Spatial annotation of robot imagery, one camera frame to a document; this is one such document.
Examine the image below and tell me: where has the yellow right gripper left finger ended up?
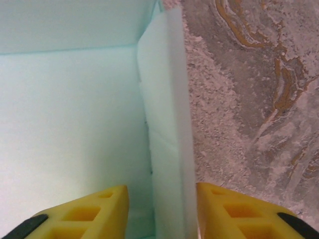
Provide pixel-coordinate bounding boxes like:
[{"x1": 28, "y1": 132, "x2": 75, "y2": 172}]
[{"x1": 4, "y1": 184, "x2": 130, "y2": 239}]

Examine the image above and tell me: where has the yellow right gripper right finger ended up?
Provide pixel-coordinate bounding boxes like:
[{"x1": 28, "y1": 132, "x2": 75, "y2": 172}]
[{"x1": 196, "y1": 182, "x2": 314, "y2": 239}]

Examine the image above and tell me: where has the light blue paper box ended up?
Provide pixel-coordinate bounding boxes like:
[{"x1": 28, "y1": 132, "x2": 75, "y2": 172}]
[{"x1": 0, "y1": 0, "x2": 199, "y2": 239}]

